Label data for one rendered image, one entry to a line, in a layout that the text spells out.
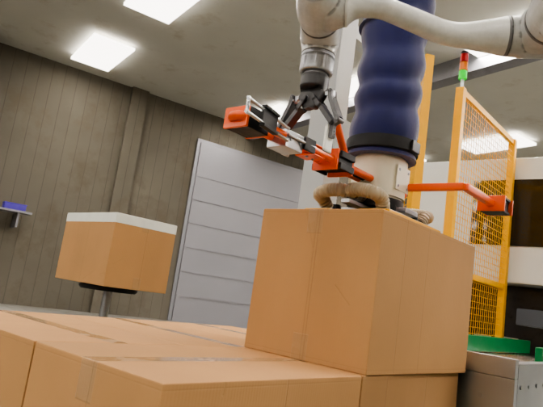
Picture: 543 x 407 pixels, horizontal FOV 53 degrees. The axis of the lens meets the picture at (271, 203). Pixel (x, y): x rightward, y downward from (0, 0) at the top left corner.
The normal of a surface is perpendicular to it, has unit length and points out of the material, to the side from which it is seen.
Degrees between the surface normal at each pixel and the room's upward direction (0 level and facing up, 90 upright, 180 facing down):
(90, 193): 90
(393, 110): 76
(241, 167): 90
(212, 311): 90
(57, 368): 90
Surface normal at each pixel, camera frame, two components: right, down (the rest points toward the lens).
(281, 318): -0.65, -0.22
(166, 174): 0.57, -0.06
